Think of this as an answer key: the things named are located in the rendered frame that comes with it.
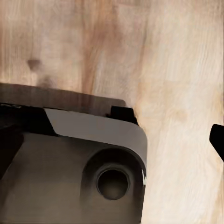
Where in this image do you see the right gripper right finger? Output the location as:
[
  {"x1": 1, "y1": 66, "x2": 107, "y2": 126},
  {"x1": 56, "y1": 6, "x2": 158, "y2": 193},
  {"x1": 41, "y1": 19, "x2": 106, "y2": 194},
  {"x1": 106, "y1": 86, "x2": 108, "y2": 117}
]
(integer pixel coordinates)
[{"x1": 209, "y1": 124, "x2": 224, "y2": 161}]

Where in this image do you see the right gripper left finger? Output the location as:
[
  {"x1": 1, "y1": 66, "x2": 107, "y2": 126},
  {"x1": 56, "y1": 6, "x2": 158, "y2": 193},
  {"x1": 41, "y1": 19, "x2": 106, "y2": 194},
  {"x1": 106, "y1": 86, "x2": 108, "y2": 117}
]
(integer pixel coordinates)
[{"x1": 0, "y1": 124, "x2": 24, "y2": 180}]

